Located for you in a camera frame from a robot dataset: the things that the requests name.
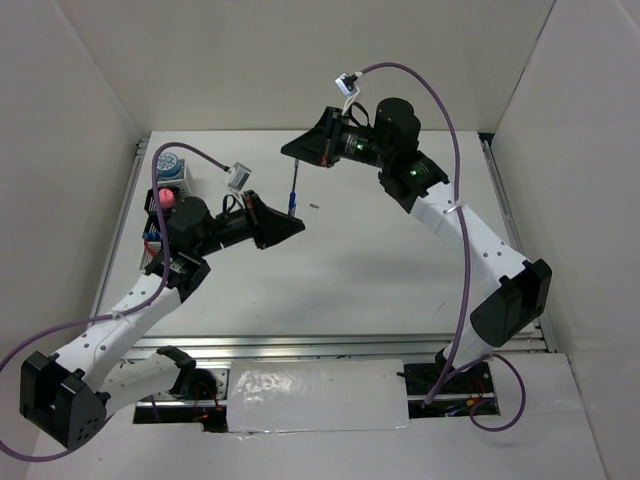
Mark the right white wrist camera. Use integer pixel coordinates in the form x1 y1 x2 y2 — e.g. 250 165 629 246
335 71 362 115

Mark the clear spray bottle blue cap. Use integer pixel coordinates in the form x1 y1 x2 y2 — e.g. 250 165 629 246
143 232 161 241

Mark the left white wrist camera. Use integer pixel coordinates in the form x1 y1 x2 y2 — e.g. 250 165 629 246
226 162 252 192

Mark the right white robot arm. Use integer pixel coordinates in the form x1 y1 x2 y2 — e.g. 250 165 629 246
281 98 552 392

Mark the white mesh container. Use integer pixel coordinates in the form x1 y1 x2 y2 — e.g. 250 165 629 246
139 243 161 271

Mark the pink capped marker tube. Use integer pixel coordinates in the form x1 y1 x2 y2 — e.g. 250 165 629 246
158 188 176 210

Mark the blue pen cap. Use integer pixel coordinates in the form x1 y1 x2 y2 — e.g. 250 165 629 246
287 191 297 217

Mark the black mesh container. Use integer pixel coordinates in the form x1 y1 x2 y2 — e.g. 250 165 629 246
144 189 171 217
142 216 161 243

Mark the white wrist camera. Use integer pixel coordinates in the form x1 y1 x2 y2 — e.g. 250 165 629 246
226 162 252 192
335 71 362 115

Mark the white foil sheet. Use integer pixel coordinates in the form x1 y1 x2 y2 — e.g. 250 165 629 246
227 359 409 433

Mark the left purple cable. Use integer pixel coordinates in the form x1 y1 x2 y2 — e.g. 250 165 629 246
0 142 231 461

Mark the blue pen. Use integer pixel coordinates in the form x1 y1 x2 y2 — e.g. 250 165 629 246
289 159 299 195

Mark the black mesh container rear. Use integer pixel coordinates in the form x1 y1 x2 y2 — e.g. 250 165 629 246
144 189 171 217

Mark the black mesh container front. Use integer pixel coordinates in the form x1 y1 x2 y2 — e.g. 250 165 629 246
142 216 161 243

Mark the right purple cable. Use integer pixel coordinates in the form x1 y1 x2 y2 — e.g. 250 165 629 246
357 62 527 432

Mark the aluminium frame rail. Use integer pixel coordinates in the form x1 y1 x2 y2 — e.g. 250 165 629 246
124 333 556 361

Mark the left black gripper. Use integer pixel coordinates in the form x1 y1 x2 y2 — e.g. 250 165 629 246
194 189 304 257

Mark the purple cable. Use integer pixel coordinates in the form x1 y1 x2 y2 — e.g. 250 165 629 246
0 142 231 461
357 62 527 432

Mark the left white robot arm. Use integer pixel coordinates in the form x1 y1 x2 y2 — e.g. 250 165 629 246
19 190 305 451

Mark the blue slime jar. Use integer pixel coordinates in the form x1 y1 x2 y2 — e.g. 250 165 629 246
156 152 184 182

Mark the silver mesh container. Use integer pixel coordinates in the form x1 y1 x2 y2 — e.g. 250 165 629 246
158 163 194 197

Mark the red pen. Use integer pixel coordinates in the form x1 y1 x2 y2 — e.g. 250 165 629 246
143 241 159 254

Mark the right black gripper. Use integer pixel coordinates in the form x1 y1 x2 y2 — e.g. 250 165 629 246
280 108 391 170

